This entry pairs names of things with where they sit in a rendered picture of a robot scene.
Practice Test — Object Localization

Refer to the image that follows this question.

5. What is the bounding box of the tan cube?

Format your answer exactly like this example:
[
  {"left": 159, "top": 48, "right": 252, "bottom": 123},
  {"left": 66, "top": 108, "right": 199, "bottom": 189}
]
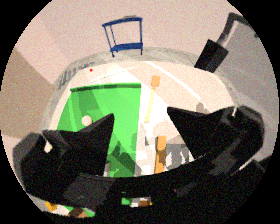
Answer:
[{"left": 66, "top": 207, "right": 87, "bottom": 218}]

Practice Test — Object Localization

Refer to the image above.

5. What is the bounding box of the white golf ball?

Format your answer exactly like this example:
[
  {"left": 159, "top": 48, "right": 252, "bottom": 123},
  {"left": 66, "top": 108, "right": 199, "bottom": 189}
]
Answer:
[{"left": 81, "top": 116, "right": 92, "bottom": 126}]

